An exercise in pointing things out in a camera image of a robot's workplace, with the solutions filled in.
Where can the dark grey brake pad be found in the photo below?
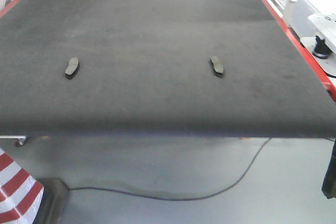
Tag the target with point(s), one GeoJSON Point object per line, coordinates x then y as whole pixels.
{"type": "Point", "coordinates": [72, 67]}
{"type": "Point", "coordinates": [217, 66]}

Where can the red conveyor frame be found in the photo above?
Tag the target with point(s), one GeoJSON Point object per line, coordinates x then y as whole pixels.
{"type": "Point", "coordinates": [308, 57]}

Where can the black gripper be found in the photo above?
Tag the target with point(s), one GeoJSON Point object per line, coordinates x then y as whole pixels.
{"type": "Point", "coordinates": [328, 185]}

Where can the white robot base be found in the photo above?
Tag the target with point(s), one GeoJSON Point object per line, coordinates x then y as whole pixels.
{"type": "Point", "coordinates": [314, 23]}

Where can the red white traffic cone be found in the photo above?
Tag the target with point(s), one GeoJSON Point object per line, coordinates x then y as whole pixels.
{"type": "Point", "coordinates": [25, 199]}

